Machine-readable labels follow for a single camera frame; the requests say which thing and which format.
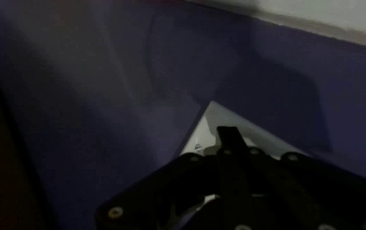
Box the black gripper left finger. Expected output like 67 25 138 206
94 126 235 230

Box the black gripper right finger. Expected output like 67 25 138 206
232 126 366 230

